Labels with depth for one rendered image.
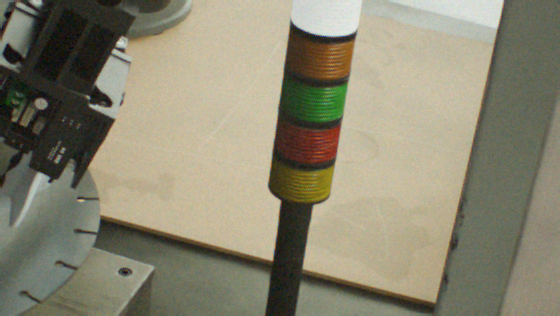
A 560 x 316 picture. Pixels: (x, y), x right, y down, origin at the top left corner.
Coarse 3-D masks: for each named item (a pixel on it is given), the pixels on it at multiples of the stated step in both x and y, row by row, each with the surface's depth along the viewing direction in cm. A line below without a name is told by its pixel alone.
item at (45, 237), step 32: (0, 160) 92; (64, 192) 89; (96, 192) 90; (0, 224) 85; (32, 224) 86; (64, 224) 86; (96, 224) 87; (0, 256) 82; (32, 256) 83; (64, 256) 83; (0, 288) 79; (32, 288) 80
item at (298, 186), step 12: (276, 156) 88; (276, 168) 88; (288, 168) 87; (300, 168) 87; (312, 168) 87; (324, 168) 87; (276, 180) 88; (288, 180) 88; (300, 180) 87; (312, 180) 88; (324, 180) 88; (276, 192) 89; (288, 192) 88; (300, 192) 88; (312, 192) 88; (324, 192) 89; (300, 204) 88; (312, 204) 89
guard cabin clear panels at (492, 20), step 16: (400, 0) 182; (416, 0) 181; (432, 0) 181; (448, 0) 180; (464, 0) 179; (480, 0) 178; (496, 0) 178; (464, 16) 180; (480, 16) 179; (496, 16) 179
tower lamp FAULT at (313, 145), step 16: (288, 128) 86; (304, 128) 85; (320, 128) 85; (336, 128) 86; (288, 144) 86; (304, 144) 86; (320, 144) 86; (336, 144) 88; (288, 160) 87; (304, 160) 87; (320, 160) 87
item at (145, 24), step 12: (24, 0) 155; (180, 0) 159; (192, 0) 163; (156, 12) 155; (168, 12) 157; (180, 12) 159; (132, 24) 154; (144, 24) 155; (156, 24) 155; (168, 24) 157; (132, 36) 154
